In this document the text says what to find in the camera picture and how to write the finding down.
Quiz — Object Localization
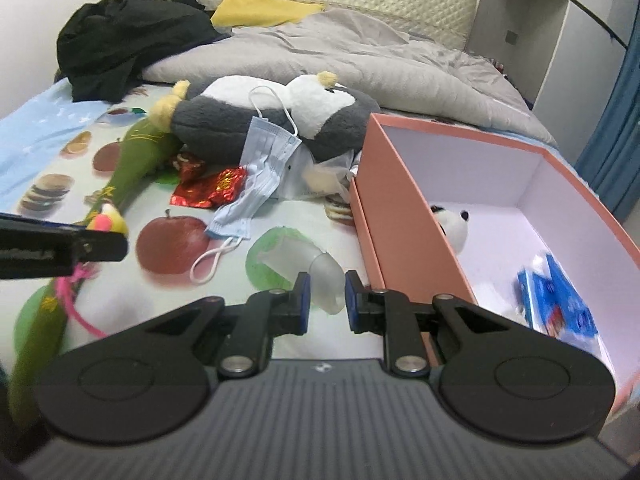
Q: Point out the black clothing pile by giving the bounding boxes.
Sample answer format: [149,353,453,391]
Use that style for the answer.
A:
[56,0,234,104]

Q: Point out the shiny red wrapper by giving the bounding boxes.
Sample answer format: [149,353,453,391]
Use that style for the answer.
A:
[170,166,249,210]

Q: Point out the white plastic packet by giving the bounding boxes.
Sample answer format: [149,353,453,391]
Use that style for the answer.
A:
[190,85,304,287]

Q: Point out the grey white penguin plush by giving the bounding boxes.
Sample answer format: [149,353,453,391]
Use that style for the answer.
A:
[150,71,383,173]

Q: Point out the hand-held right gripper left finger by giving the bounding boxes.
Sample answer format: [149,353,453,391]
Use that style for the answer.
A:
[145,272,312,380]

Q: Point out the dark red snack wrapper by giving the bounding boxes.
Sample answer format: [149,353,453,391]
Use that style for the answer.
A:
[172,152,207,182]

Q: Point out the blue curtain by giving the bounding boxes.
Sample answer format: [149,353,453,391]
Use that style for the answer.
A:
[575,45,640,222]

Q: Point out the pink yellow bird toy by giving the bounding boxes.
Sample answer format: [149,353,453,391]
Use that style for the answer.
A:
[54,202,129,339]

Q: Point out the light blue bed sheet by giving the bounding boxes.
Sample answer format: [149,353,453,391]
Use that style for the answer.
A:
[0,77,108,198]

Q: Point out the small panda plush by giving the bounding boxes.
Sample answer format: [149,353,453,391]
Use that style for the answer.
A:
[429,203,472,257]

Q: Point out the white wardrobe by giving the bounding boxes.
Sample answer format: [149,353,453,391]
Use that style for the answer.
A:
[467,0,627,117]

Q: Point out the yellow pillow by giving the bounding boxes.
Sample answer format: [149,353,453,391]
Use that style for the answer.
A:
[210,0,326,29]

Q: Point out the food printed bed sheet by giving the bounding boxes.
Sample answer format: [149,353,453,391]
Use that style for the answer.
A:
[0,80,371,361]

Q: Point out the clear plastic bag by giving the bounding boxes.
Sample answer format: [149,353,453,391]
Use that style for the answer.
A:
[284,147,362,204]

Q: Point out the long green plush toy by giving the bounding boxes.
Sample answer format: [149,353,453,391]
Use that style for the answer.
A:
[7,119,182,431]

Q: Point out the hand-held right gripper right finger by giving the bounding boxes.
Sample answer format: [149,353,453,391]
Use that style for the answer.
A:
[345,270,511,377]

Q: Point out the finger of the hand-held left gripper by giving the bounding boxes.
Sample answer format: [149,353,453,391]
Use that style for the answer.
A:
[75,227,129,263]

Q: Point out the grey duvet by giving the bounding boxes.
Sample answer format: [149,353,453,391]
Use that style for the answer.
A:
[142,8,560,149]

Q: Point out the pink cardboard box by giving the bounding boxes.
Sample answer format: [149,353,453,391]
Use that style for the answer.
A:
[348,112,640,413]

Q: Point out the blue white tissue packet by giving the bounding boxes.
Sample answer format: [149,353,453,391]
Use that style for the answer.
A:
[517,252,599,339]

